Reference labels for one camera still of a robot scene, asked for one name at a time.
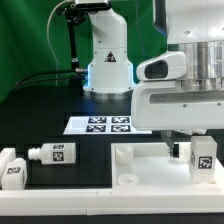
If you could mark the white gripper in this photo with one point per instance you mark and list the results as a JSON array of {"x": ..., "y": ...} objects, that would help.
[{"x": 162, "y": 105}]

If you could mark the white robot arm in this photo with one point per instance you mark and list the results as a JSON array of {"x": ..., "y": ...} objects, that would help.
[{"x": 181, "y": 81}]

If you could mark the white U-shaped fence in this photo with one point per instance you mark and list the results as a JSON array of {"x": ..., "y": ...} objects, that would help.
[{"x": 194, "y": 198}]

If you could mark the white tag sheet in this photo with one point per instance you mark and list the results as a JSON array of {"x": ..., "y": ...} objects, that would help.
[{"x": 83, "y": 125}]

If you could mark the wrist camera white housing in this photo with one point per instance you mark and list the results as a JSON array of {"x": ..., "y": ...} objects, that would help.
[{"x": 168, "y": 66}]

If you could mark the black camera stand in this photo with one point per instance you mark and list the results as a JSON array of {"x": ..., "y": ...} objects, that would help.
[{"x": 74, "y": 17}]

